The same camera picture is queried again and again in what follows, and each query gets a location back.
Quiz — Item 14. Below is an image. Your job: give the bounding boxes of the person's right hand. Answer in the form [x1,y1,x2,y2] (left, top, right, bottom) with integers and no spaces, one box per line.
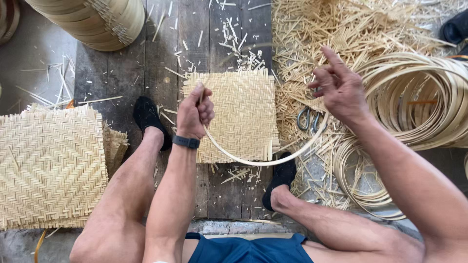
[308,46,371,125]

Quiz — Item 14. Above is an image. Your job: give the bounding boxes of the dark wooden plank board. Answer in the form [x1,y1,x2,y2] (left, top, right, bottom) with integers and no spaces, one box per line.
[73,0,275,220]

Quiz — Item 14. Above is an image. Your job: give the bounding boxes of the large pile of bamboo hoops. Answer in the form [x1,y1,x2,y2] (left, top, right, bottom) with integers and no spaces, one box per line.
[353,52,468,151]

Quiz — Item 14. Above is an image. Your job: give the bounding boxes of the person's left leg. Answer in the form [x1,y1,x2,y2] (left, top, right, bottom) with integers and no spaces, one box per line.
[69,126,200,263]

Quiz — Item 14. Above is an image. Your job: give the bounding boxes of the round brown bamboo basket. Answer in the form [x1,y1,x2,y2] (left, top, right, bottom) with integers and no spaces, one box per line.
[0,0,21,45]

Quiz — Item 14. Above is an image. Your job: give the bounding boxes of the small pile of bamboo hoops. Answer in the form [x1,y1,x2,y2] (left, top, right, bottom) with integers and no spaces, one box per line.
[332,137,407,221]

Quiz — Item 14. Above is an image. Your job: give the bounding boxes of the metal scissors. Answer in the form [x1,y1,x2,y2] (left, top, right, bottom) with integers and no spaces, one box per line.
[296,106,328,133]

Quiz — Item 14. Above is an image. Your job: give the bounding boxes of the blue shorts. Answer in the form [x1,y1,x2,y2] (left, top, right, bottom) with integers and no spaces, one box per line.
[184,232,315,263]

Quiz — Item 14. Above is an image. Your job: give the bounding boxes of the black wristband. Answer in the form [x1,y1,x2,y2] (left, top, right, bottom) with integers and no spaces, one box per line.
[172,135,201,150]

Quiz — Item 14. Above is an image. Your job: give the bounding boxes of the person's left black shoe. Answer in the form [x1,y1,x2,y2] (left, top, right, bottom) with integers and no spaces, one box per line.
[132,96,173,152]

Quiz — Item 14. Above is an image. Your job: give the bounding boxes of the stack of round bamboo baskets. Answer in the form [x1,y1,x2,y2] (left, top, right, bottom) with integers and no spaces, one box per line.
[24,0,146,52]

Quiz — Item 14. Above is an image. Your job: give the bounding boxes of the square woven bamboo mat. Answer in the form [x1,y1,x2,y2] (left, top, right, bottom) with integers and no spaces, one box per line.
[182,69,281,164]

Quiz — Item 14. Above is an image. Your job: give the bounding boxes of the pile of bamboo strip scraps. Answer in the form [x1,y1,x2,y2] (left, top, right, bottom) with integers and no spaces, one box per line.
[272,0,458,212]

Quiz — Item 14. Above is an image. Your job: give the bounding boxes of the thin bamboo hoop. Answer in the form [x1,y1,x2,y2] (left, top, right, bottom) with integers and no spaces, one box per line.
[197,42,330,167]

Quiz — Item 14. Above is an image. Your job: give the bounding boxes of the person's leg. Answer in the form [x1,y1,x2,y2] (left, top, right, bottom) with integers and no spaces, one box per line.
[69,126,200,263]
[270,184,426,263]

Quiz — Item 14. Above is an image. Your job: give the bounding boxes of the person's left hand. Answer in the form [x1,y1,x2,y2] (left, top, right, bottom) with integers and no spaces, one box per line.
[175,83,216,140]

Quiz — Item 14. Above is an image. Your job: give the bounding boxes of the stack of woven bamboo mats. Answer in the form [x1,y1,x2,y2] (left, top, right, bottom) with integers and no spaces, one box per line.
[0,103,129,231]

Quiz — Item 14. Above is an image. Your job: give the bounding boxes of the person's right black shoe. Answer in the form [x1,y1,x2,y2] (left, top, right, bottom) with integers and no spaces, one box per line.
[262,151,298,212]

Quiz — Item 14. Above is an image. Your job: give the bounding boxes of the black rubber shoe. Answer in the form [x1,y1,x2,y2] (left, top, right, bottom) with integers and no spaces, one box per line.
[439,9,468,45]

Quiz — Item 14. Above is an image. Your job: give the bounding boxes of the person's black shoe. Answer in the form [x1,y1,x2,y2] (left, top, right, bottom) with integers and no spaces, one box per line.
[132,96,173,152]
[262,151,298,212]

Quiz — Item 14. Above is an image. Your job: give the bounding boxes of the person's right leg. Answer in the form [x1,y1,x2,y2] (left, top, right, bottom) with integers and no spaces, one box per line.
[270,184,426,263]

